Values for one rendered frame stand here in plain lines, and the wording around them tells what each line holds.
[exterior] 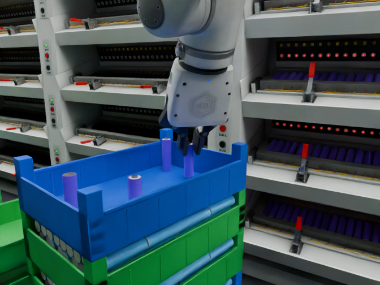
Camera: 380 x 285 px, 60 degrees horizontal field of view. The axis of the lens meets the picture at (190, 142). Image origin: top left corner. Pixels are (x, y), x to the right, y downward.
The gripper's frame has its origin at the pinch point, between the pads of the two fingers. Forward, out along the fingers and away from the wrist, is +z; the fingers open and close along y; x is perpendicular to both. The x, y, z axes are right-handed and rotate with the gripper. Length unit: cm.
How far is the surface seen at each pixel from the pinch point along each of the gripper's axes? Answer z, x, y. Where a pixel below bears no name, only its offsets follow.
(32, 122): 51, 82, -40
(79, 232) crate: -3.9, -19.3, -18.8
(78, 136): 44, 62, -22
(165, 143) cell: 3.8, 4.7, -3.3
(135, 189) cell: -4.1, -13.8, -11.8
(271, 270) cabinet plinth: 47, -3, 29
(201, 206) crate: 1.2, -13.6, -2.1
